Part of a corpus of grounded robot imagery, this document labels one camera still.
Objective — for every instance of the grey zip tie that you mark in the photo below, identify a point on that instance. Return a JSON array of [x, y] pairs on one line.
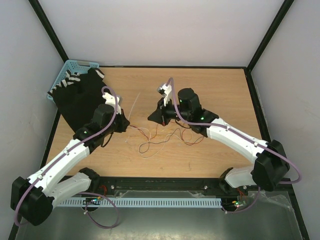
[[133, 105]]

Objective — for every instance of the right rear frame post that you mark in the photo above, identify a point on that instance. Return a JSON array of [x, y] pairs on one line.
[[276, 22]]

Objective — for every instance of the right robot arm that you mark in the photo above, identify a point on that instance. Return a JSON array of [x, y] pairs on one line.
[[267, 167]]

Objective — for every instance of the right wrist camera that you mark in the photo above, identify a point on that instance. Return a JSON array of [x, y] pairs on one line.
[[166, 91]]

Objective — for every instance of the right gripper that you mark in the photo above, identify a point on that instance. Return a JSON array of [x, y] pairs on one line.
[[160, 116]]

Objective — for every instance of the striped black white cloth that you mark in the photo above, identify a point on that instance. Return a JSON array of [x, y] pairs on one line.
[[82, 81]]

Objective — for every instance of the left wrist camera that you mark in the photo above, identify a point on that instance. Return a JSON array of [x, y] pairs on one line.
[[113, 101]]

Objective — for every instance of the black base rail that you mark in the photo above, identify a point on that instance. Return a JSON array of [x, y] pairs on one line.
[[205, 186]]

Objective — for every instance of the black enclosure frame post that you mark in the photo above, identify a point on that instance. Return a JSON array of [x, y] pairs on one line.
[[40, 13]]

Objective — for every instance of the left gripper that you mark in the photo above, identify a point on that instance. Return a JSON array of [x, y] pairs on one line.
[[123, 121]]

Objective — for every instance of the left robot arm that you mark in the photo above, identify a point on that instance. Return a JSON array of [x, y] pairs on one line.
[[35, 197]]

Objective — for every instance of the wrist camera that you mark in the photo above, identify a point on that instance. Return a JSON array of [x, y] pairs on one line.
[[166, 91], [113, 101]]

